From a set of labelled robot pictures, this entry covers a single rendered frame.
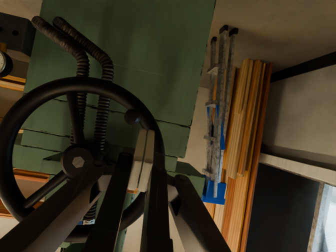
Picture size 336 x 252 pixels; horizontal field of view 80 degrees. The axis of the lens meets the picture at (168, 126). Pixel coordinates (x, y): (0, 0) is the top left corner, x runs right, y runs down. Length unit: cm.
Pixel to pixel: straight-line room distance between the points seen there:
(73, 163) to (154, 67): 33
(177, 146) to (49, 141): 33
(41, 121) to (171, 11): 45
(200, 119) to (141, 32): 264
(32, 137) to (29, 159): 6
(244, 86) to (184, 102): 135
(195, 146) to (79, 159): 285
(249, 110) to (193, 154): 152
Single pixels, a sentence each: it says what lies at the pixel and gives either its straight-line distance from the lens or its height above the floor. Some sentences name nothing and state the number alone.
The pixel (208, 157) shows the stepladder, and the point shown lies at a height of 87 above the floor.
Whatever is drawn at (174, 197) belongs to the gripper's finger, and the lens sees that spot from 16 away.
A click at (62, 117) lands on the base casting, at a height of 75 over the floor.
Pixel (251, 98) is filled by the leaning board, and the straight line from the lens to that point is 188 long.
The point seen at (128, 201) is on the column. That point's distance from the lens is 95.
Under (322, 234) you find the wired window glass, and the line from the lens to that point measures 175.
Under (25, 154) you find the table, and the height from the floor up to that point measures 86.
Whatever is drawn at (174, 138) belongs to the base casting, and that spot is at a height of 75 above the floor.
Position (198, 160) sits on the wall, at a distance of 320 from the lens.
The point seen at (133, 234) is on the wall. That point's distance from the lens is 341.
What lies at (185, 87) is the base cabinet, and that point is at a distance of 56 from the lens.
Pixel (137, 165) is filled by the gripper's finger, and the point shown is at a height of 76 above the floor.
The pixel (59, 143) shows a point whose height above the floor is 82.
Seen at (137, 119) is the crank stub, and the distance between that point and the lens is 30.
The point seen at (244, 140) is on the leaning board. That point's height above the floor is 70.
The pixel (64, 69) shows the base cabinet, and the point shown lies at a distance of 60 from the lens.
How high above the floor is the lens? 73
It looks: 1 degrees down
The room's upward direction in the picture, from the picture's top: 169 degrees counter-clockwise
